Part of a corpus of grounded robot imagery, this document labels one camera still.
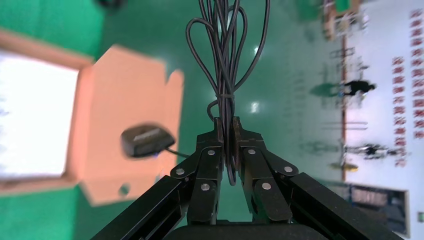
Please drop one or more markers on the orange cardboard box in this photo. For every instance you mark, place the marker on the orange cardboard box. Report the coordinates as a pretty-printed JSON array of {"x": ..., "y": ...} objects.
[{"x": 126, "y": 109}]

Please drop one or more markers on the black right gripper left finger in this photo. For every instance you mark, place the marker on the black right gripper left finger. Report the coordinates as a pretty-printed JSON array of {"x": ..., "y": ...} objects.
[{"x": 207, "y": 179}]

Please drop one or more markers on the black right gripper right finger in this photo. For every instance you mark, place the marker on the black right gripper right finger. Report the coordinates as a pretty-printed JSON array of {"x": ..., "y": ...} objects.
[{"x": 261, "y": 185}]

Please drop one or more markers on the white printed paper sheet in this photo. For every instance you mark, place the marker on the white printed paper sheet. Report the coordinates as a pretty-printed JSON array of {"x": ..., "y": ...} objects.
[{"x": 36, "y": 116}]

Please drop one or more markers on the person in black clothes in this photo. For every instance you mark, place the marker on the person in black clothes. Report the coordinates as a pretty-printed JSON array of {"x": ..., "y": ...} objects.
[{"x": 359, "y": 87}]

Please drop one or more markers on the dark display board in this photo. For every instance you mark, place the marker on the dark display board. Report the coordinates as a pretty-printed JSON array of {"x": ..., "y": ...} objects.
[{"x": 377, "y": 207}]

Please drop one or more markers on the red lettered wall banner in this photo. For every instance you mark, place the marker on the red lettered wall banner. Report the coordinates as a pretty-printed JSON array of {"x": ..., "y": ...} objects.
[{"x": 407, "y": 86}]

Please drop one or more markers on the person in dark clothes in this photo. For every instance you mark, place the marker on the person in dark clothes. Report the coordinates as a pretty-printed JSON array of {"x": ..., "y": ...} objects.
[{"x": 372, "y": 150}]

